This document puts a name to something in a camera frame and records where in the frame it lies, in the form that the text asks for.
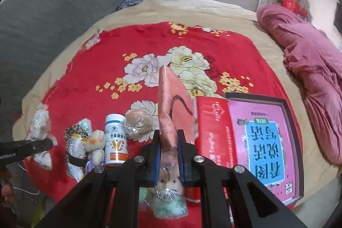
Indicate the mint tissue pack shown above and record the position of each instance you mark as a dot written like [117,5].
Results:
[85,125]

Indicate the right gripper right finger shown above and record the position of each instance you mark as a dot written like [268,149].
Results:
[230,197]

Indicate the white supplement bottle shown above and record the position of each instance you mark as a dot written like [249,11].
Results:
[116,148]

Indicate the red gift bag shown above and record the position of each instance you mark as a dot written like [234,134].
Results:
[298,7]

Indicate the beige bed sheet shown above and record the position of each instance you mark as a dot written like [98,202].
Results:
[208,13]

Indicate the leopard print scrunchie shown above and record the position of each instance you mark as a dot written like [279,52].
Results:
[75,153]

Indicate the pink packaged soft item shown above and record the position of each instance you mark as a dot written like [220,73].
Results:
[175,112]

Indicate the red tissue box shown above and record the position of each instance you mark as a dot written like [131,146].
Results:
[215,139]

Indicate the red floral blanket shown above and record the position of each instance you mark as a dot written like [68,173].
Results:
[118,70]

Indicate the pink book in tray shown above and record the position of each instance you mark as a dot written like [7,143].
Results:
[267,143]

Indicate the cream teddy bear plush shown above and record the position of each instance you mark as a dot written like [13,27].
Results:
[95,150]

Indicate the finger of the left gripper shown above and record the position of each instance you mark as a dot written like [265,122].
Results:
[35,147]

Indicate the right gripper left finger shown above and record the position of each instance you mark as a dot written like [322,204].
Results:
[108,196]

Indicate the green ball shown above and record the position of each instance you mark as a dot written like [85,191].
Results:
[164,204]

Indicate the white bunny plush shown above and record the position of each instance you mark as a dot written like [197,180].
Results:
[169,186]

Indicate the bagged round bun toy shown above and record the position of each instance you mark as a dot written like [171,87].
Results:
[139,125]

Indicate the black wall television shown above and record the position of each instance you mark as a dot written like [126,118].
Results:
[338,16]

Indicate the pink rumpled quilt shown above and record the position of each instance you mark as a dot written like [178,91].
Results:
[316,61]

